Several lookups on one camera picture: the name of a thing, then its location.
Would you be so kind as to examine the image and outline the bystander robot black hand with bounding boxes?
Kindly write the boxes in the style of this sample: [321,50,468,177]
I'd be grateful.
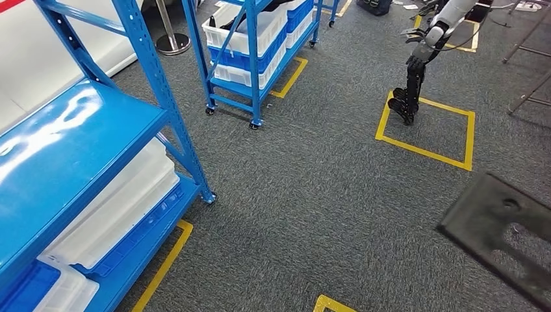
[387,55,428,125]

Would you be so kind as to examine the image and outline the black plastic plate frame part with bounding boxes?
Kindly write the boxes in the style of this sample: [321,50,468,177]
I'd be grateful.
[437,172,551,311]

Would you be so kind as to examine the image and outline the black part in bin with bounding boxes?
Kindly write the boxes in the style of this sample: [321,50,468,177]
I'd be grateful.
[209,0,294,31]

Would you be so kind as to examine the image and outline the blue metal shelf rack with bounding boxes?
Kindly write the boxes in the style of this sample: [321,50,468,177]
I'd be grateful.
[0,0,218,312]

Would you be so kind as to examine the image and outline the black bag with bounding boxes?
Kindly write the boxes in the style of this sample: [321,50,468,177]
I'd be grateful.
[356,0,393,17]

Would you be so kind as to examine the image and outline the dark metal stand legs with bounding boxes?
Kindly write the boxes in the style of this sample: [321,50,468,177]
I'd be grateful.
[501,0,551,116]

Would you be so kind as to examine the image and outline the blue wheeled metal rack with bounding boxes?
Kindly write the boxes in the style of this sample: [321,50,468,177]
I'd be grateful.
[181,0,341,131]

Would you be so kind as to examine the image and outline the chrome stanchion with round base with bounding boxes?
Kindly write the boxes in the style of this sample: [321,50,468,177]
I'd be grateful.
[155,0,192,56]

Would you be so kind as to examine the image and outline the white car with red stripe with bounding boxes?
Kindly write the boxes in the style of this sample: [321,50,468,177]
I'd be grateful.
[0,0,143,135]

